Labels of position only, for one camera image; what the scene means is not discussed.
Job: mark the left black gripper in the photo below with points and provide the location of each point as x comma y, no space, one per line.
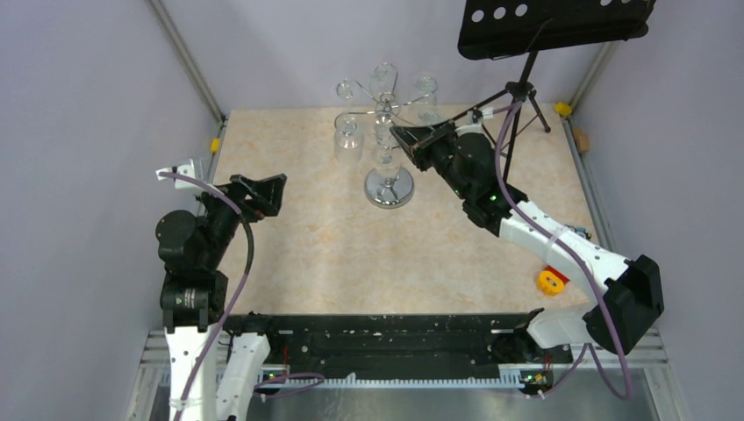
237,191

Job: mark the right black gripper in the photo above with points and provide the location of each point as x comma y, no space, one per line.
418,142

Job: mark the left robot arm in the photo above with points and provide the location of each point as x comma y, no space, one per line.
193,295

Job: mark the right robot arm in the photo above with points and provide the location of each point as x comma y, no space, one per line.
625,295

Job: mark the chrome wine glass rack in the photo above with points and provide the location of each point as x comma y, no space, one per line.
366,104

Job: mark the black music stand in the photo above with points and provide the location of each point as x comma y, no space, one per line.
494,30

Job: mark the yellow corner clip right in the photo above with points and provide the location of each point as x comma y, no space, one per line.
563,109

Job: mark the yellow and red toy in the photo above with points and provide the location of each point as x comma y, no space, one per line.
551,282

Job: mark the small blue black device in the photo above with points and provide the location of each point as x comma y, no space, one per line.
582,232

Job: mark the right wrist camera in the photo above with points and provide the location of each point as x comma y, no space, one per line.
476,115

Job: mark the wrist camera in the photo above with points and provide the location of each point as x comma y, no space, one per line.
191,167
476,115

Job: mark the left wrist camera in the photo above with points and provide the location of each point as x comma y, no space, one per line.
191,167

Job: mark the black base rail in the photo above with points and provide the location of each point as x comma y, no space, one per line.
400,347

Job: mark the brown block on rail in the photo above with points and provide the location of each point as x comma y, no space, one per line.
581,139

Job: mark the white cable duct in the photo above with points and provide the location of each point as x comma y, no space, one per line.
509,379

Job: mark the aluminium frame post left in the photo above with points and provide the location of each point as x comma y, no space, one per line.
184,57

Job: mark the aluminium frame post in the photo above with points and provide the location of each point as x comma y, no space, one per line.
184,57
599,62

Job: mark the aluminium frame post right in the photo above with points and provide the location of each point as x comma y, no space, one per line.
599,62

